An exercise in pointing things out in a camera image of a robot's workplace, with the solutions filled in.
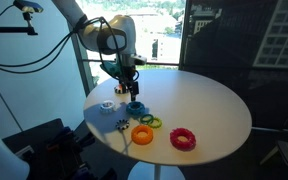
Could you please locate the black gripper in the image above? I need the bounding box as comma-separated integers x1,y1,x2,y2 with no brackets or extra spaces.
118,64,141,102

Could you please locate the blue ring with dark dots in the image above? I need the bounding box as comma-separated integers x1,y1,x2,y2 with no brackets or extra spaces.
125,101,147,117

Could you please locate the window railing bar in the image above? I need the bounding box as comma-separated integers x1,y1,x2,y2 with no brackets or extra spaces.
82,58,180,66

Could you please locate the black equipment cart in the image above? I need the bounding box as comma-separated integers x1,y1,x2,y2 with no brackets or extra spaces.
2,118,118,180

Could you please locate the white rounded object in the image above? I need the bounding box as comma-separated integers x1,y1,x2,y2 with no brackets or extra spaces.
0,116,30,180

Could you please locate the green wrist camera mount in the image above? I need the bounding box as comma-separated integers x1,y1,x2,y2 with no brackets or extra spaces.
100,60,124,81

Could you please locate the dark green thin ring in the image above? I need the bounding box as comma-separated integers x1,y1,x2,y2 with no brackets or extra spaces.
139,113,155,126

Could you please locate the small black white striped ring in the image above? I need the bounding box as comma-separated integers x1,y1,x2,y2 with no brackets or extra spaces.
115,118,131,131

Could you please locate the light green thin ring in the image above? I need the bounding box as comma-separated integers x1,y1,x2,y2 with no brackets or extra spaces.
147,116,163,130

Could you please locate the orange knobbly ring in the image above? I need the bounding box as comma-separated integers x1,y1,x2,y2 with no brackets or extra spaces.
130,124,154,146

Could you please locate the pink knobbly ring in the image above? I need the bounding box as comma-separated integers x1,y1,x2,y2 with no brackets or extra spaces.
169,127,197,152

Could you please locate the black cable bundle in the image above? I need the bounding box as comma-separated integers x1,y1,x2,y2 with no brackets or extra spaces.
0,16,125,83

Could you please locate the camera on black stand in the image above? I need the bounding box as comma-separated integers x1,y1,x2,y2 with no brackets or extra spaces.
0,0,44,36

